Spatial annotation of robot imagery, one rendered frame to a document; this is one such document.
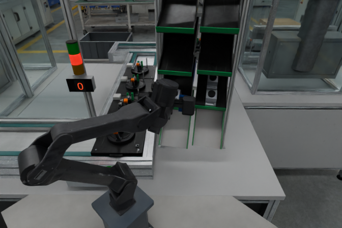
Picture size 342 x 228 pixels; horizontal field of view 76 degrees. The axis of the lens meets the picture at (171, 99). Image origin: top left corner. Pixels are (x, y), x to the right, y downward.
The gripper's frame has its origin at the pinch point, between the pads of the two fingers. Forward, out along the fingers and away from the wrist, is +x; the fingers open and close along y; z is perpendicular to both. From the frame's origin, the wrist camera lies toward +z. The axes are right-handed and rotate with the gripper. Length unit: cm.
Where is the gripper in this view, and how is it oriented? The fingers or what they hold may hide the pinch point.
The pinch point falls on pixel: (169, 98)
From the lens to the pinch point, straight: 76.3
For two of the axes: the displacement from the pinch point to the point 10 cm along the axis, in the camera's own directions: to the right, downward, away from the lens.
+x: 1.8, -3.2, 9.3
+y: -9.8, -0.9, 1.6
